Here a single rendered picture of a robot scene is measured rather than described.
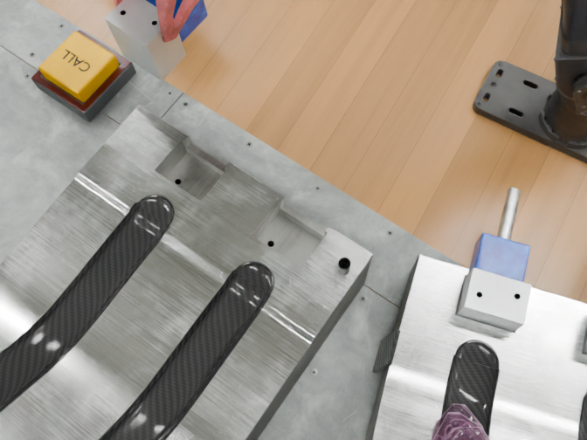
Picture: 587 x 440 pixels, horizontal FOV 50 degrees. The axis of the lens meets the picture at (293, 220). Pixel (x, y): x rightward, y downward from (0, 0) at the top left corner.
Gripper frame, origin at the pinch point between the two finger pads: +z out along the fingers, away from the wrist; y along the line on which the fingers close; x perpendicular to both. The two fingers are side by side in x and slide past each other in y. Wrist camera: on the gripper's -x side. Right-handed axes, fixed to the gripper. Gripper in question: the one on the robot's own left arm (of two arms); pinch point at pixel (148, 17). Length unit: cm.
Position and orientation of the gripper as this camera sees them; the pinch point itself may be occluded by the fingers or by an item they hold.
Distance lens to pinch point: 59.1
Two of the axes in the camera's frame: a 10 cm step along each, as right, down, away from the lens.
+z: -2.5, 6.8, 6.9
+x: 5.5, -4.9, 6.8
